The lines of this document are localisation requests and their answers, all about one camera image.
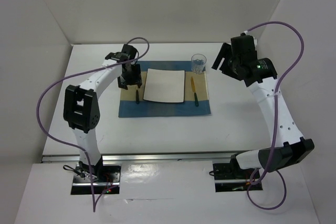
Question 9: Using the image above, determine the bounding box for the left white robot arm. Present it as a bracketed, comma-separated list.
[63, 44, 142, 182]

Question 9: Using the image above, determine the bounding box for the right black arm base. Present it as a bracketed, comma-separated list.
[208, 159, 263, 193]

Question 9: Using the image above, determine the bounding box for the square white black-rimmed plate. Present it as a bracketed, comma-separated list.
[143, 68, 185, 103]

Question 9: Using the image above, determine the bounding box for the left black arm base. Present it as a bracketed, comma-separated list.
[63, 164, 121, 195]

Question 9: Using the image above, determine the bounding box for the aluminium rail frame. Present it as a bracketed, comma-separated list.
[40, 42, 289, 164]

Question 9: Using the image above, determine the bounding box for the clear drinking glass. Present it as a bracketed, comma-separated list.
[191, 54, 207, 74]

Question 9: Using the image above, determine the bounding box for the gold fork green handle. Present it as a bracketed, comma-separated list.
[135, 86, 140, 104]

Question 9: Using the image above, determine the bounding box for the blue beige white placemat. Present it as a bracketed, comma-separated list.
[118, 61, 211, 118]

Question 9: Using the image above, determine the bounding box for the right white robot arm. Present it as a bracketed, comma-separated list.
[212, 34, 314, 178]

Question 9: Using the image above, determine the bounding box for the gold knife green handle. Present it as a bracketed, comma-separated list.
[191, 76, 199, 106]

